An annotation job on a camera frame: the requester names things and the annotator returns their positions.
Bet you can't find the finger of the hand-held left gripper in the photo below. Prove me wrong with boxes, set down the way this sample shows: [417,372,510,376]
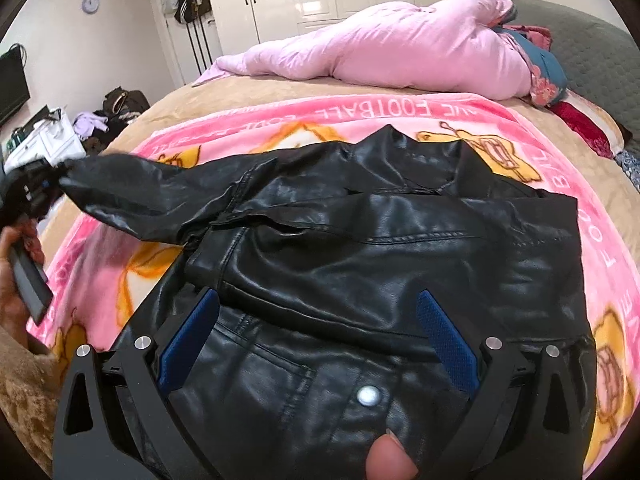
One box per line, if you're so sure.
[42,160,75,198]

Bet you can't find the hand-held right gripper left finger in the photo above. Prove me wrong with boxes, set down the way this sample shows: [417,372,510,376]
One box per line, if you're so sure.
[52,287,221,480]

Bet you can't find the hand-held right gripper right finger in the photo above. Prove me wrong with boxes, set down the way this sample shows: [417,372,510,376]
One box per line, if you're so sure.
[417,289,598,480]

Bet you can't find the black leather jacket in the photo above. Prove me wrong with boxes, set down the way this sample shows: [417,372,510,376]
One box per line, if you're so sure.
[59,125,598,480]

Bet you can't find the purple clothes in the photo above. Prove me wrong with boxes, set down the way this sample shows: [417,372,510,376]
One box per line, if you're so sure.
[72,112,109,142]

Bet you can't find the person's left hand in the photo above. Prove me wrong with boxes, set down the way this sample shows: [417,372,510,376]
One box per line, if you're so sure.
[0,220,51,348]

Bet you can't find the white storage box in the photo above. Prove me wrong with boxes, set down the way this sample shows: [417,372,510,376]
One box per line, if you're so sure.
[5,107,87,171]

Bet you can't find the black television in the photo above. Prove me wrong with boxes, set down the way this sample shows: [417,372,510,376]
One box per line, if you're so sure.
[0,44,31,126]

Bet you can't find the dark bag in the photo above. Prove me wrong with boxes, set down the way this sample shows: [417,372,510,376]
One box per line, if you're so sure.
[102,87,151,127]

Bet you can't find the hanging bags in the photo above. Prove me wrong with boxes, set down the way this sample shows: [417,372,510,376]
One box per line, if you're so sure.
[162,0,212,75]

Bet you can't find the pink printed blanket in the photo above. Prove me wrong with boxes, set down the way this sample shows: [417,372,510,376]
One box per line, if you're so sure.
[25,91,640,461]

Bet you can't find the blue patterned cloth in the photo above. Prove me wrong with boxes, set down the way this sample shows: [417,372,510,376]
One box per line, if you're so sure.
[614,150,640,187]

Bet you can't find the red cloth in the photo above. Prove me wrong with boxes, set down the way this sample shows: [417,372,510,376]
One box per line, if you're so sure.
[550,100,626,158]

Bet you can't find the blue floral pillow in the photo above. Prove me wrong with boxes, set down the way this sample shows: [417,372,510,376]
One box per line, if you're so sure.
[492,22,571,108]

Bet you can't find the pink duvet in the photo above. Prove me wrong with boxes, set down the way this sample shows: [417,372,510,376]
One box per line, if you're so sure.
[192,0,533,101]

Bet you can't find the grey quilted headboard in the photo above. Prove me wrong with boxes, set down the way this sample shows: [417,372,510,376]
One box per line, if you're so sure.
[500,0,640,147]

